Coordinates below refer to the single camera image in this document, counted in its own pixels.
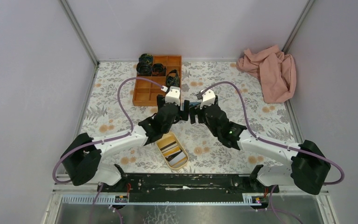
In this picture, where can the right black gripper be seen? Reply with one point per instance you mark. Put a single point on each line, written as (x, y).
(194, 110)

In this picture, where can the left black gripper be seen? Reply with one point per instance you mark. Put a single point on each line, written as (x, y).
(184, 114)

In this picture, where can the beige oval tray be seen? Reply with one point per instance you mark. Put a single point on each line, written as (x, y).
(172, 151)

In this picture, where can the blue leather card holder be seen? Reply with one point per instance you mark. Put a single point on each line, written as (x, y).
(186, 107)

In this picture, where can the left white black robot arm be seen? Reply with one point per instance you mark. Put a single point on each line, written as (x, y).
(83, 158)

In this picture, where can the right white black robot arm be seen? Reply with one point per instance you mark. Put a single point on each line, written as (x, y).
(302, 164)

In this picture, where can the cards in beige tray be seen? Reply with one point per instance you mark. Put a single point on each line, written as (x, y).
(173, 152)

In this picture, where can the floral patterned table mat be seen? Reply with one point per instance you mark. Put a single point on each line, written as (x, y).
(110, 110)

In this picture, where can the orange compartment organizer box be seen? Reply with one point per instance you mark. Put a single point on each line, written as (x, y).
(147, 89)

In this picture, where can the dark rolled belt middle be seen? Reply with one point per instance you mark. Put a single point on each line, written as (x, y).
(158, 70)

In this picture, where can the dark rolled belt top-left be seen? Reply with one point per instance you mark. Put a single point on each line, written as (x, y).
(143, 69)

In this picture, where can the dark rolled belt outside box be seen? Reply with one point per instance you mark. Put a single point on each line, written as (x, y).
(146, 58)

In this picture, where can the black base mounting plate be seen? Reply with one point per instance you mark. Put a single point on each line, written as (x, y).
(188, 188)

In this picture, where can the pink crumpled cloth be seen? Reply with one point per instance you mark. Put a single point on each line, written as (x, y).
(275, 70)

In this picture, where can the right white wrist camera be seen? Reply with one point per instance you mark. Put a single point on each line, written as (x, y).
(207, 98)

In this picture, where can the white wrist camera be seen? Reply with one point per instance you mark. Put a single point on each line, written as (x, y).
(207, 98)
(173, 96)

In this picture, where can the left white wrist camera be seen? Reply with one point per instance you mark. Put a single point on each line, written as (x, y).
(173, 96)

